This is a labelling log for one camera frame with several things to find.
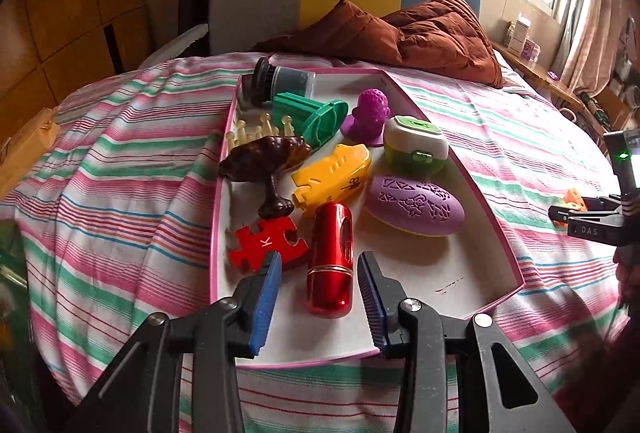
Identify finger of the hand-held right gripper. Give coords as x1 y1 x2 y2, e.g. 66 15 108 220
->
547 204 573 226
582 194 623 213

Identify wooden side shelf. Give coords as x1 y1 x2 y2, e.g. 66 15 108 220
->
492 40 608 134

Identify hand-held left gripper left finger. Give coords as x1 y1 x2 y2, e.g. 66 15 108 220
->
62 250 283 433

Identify striped bedsheet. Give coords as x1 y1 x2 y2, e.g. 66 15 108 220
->
0 53 631 433

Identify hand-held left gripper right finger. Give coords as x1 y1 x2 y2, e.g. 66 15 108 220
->
356 251 576 433

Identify red lipstick tube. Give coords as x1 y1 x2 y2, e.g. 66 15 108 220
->
306 202 355 319

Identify red puzzle piece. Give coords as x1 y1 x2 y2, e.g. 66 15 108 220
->
228 217 309 275

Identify dark brown mushroom toy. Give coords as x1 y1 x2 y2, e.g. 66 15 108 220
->
219 113 313 220

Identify person's right hand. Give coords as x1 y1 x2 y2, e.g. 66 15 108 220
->
614 243 640 311

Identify yellow plastic piece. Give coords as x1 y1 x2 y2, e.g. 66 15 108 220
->
291 143 373 220

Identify orange cube blocks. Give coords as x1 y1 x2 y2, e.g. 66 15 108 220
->
559 189 587 226

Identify brown quilt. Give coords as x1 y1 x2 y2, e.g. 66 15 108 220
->
252 0 503 89

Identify wooden wardrobe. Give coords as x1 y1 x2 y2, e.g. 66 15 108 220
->
0 0 156 124

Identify black grey cylinder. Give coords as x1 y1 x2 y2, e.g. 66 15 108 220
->
250 57 317 106

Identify green ribbed toy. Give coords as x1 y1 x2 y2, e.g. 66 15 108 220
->
272 92 348 149

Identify pink white tray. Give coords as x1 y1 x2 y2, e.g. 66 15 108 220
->
209 68 525 370

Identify beige curtain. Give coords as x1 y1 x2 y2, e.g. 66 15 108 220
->
550 0 626 94

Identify purple figurine toy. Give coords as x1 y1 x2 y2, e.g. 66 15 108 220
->
341 88 391 148

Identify small white box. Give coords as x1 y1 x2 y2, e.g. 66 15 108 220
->
504 13 532 54

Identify cardboard box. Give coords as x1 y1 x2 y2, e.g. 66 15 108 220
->
0 107 61 199

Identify green white round case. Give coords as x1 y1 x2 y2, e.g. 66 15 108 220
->
383 114 450 176

